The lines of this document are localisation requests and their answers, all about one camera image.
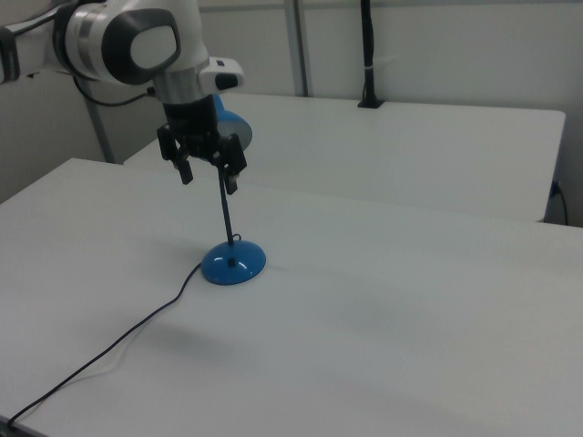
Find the dark cable beside table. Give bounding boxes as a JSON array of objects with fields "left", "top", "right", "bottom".
[{"left": 550, "top": 179, "right": 570, "bottom": 225}]

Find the grey metal partition post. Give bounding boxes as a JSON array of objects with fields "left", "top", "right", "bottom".
[
  {"left": 83, "top": 93, "right": 116, "bottom": 164},
  {"left": 284, "top": 0, "right": 315, "bottom": 97}
]

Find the blue gooseneck desk lamp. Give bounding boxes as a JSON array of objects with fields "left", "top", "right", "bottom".
[{"left": 199, "top": 93, "right": 269, "bottom": 288}]

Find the black lamp power cable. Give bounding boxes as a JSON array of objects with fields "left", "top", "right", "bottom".
[{"left": 5, "top": 261, "right": 205, "bottom": 432}]

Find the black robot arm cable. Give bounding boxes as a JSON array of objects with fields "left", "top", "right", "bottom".
[{"left": 71, "top": 74, "right": 155, "bottom": 109}]

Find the black clamped camera pole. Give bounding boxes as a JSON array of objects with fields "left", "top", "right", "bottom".
[{"left": 357, "top": 0, "right": 386, "bottom": 109}]

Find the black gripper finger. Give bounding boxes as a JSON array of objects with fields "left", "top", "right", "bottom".
[
  {"left": 156, "top": 123, "right": 196, "bottom": 186},
  {"left": 210, "top": 132, "right": 249, "bottom": 197}
]

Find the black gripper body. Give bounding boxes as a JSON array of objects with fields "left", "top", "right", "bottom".
[{"left": 162, "top": 93, "right": 221, "bottom": 159}]

